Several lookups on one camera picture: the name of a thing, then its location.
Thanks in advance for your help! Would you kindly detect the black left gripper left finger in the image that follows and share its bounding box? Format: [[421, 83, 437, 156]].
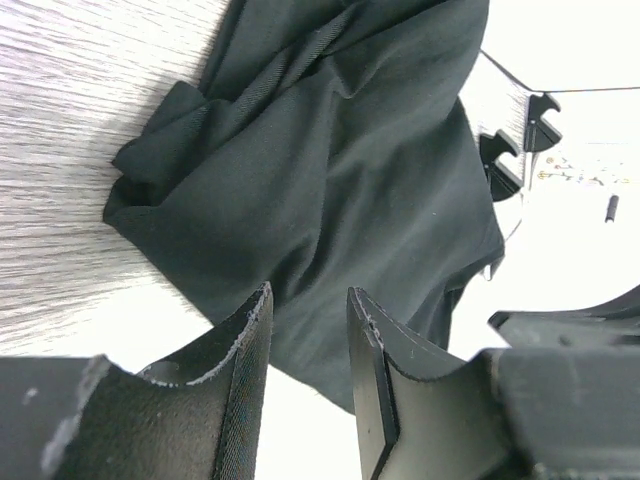
[[1, 284, 273, 479]]

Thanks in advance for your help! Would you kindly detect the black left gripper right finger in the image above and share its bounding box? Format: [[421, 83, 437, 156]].
[[347, 288, 639, 480]]

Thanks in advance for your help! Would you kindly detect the black wire book stand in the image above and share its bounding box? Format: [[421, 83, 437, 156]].
[[477, 49, 640, 239]]

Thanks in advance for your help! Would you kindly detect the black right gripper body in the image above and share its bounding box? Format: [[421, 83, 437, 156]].
[[488, 287, 639, 348]]

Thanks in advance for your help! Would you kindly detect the black t shirt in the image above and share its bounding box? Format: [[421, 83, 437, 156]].
[[104, 1, 504, 410]]

